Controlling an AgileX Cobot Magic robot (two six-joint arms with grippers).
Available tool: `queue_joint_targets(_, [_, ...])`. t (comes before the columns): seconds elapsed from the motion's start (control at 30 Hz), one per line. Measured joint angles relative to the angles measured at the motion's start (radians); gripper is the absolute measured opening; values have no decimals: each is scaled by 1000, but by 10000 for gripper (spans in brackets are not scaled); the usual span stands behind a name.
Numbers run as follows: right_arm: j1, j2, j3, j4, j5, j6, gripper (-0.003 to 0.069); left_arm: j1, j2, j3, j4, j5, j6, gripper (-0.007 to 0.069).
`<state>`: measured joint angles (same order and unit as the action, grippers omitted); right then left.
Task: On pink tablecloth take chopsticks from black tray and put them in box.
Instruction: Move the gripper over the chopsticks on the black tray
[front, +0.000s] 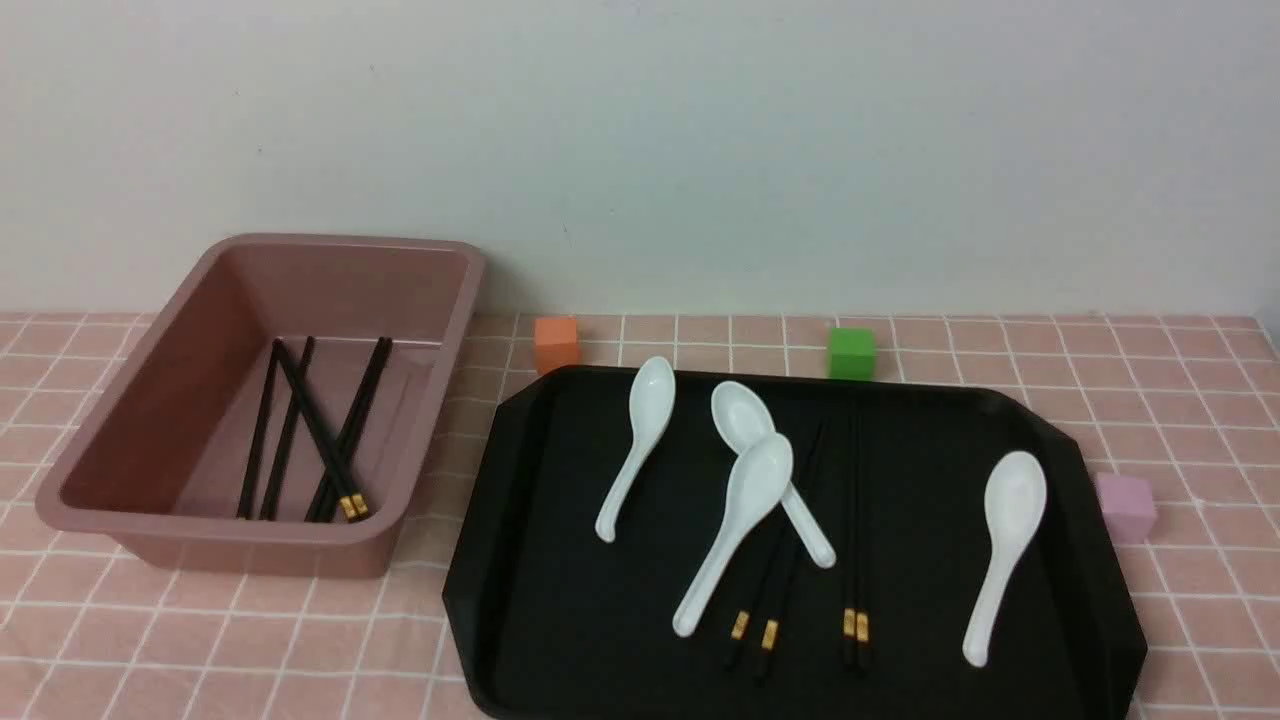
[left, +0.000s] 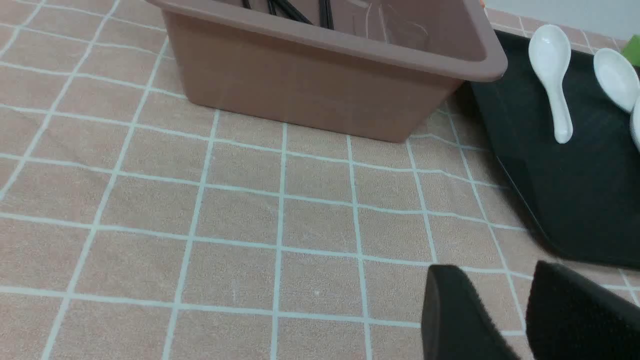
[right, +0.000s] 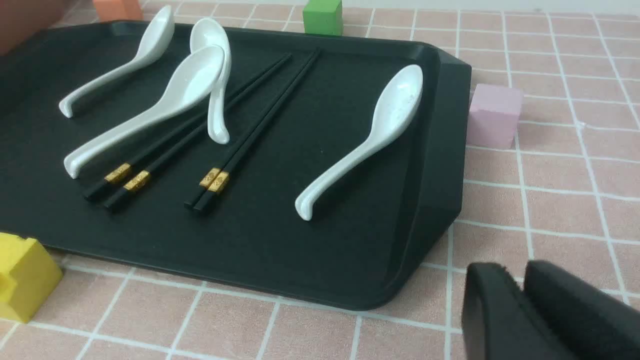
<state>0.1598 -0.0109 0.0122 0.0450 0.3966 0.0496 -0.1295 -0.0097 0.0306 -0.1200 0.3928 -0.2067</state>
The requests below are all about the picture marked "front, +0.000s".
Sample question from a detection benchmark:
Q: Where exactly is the black chopstick bin leftmost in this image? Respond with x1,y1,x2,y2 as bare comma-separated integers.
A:
236,340,276,520

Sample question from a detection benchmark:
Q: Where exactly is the pink checkered tablecloth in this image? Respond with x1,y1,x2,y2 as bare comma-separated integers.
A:
1,310,1279,719

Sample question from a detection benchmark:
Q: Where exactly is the white spoon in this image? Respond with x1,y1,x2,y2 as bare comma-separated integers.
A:
963,450,1047,667
672,432,794,638
594,356,676,543
710,380,837,569

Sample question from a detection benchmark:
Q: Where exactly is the orange cube block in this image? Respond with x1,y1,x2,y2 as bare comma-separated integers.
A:
532,315,581,375

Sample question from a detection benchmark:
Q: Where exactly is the pink plastic bin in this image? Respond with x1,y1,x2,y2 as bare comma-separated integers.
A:
35,233,486,578

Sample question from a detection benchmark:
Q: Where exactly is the black chopstick bin right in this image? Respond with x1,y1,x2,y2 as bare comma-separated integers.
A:
305,336,389,523

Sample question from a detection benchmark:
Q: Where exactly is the white spoon right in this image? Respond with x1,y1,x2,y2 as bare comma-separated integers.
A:
963,450,1047,667

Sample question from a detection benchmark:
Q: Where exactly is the black chopstick bin diagonal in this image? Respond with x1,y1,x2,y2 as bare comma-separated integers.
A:
271,340,370,523

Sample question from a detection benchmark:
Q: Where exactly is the white spoon back middle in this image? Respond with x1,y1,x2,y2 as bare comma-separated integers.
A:
710,380,837,569

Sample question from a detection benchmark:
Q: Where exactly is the black plastic tray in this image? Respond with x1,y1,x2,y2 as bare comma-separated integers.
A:
443,366,1148,719

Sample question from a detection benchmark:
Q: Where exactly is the black chopstick bin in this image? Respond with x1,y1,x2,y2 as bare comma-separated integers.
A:
305,336,389,523
316,338,394,524
236,340,276,520
256,397,300,521

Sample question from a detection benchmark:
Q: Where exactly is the white spoon far left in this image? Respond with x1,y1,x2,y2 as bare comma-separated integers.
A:
594,356,676,543

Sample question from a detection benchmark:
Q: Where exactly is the green cube block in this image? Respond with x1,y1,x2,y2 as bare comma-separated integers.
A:
827,327,877,380

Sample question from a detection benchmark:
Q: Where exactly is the white spoon front middle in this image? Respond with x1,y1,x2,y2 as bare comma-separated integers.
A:
672,432,794,638

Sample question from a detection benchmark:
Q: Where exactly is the black chopstick bin rightmost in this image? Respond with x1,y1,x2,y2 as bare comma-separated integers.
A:
316,338,394,524

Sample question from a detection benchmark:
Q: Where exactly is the pink cube block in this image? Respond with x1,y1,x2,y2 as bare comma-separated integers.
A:
1094,471,1158,544

